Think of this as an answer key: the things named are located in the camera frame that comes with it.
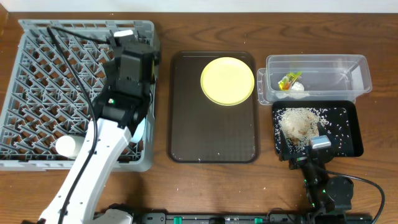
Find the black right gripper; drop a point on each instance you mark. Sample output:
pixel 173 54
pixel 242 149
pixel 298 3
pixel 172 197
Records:
pixel 285 151

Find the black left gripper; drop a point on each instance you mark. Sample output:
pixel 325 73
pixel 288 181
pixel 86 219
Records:
pixel 149 50

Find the leftover rice pile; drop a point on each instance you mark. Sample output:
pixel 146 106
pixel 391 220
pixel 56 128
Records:
pixel 299 126

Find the white tissue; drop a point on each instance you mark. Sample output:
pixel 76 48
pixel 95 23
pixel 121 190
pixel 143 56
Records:
pixel 297 86

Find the green orange snack wrapper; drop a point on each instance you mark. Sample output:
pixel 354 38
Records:
pixel 288 80

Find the light blue bowl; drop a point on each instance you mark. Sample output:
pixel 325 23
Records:
pixel 139 132

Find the yellow round plate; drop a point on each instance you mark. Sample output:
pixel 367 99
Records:
pixel 227 81

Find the white cup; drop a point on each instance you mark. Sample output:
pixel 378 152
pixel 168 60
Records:
pixel 69 145

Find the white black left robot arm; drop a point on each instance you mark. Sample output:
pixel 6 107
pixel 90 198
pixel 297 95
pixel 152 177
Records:
pixel 124 107

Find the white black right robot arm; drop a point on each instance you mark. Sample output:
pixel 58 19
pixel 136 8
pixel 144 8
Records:
pixel 329 196

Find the black rectangular waste tray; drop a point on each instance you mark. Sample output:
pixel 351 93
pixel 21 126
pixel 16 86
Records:
pixel 339 118

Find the clear plastic waste bin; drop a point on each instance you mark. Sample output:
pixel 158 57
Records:
pixel 325 77

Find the dark brown serving tray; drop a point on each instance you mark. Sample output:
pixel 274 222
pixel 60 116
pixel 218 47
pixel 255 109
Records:
pixel 201 131

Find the grey plastic dish rack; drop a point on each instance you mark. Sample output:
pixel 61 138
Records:
pixel 56 62

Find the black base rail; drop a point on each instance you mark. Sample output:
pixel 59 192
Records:
pixel 233 218

